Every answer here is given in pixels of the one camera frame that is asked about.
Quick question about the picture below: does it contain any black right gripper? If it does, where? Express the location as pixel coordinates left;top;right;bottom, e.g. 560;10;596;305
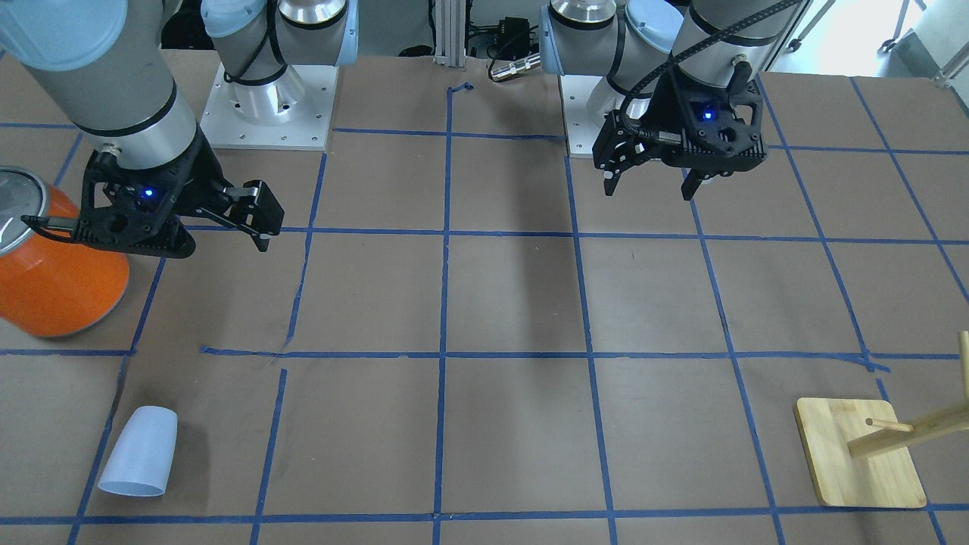
23;125;285;260

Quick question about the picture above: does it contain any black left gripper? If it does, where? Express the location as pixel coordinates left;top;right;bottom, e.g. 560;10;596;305
593;72;766;201

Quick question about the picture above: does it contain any light blue plastic cup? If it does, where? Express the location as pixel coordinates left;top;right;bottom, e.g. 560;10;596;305
97;406;179;497

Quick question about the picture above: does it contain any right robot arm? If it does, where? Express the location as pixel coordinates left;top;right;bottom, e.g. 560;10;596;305
2;1;359;259

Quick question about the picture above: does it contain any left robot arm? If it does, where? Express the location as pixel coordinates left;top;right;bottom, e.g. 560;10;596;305
537;1;800;201

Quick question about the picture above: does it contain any wooden cup rack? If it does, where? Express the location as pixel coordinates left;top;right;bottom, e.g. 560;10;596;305
790;330;967;509

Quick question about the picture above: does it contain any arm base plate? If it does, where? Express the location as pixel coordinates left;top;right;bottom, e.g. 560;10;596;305
559;75;617;159
200;65;340;151

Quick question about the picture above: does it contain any aluminium frame post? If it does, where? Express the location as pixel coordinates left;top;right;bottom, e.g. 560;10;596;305
429;0;469;70

